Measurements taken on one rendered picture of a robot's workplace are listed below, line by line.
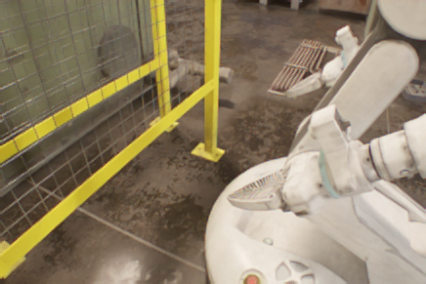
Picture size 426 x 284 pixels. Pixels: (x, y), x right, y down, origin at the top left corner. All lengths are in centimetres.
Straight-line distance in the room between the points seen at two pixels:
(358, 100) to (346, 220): 26
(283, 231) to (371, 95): 48
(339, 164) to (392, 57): 22
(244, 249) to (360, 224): 27
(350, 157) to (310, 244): 51
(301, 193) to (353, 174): 7
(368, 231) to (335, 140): 35
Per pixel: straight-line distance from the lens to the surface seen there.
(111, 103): 206
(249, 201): 48
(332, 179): 41
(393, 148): 40
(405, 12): 48
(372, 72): 55
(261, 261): 74
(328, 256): 87
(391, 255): 75
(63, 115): 122
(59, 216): 83
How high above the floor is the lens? 99
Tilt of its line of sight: 37 degrees down
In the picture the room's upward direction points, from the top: 1 degrees clockwise
